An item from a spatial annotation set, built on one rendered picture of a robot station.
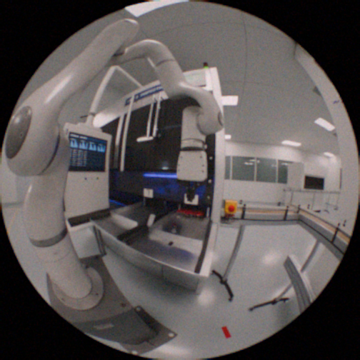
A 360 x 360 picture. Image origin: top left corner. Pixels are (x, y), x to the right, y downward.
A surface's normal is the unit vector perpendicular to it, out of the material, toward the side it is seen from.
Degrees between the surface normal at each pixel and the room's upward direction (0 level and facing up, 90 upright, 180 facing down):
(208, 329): 0
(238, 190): 90
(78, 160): 90
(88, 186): 90
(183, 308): 0
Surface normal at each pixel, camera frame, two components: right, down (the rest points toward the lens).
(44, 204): 0.63, -0.77
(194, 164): -0.31, 0.04
